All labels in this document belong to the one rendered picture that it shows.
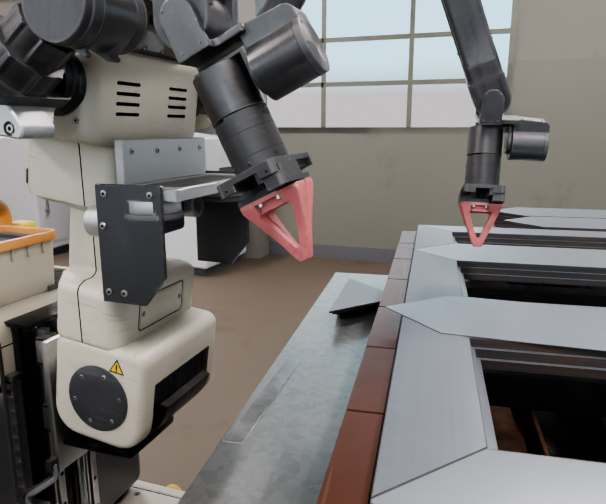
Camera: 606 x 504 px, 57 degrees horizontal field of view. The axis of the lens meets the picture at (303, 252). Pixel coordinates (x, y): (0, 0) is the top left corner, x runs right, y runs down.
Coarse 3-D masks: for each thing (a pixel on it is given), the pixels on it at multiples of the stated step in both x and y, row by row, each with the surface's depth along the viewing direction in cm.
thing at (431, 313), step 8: (448, 296) 90; (408, 304) 86; (416, 304) 86; (424, 304) 86; (432, 304) 86; (440, 304) 86; (408, 312) 82; (416, 312) 82; (424, 312) 82; (432, 312) 82; (440, 312) 82; (416, 320) 79; (424, 320) 79; (432, 320) 79; (440, 320) 79; (432, 328) 76; (440, 328) 76
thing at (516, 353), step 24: (456, 240) 146; (504, 240) 144; (528, 240) 142; (552, 240) 142; (576, 240) 141; (600, 240) 139; (480, 264) 114; (504, 264) 113; (528, 264) 112; (480, 360) 71; (504, 360) 71; (528, 360) 71; (552, 360) 70; (576, 360) 70; (600, 360) 69; (480, 384) 62
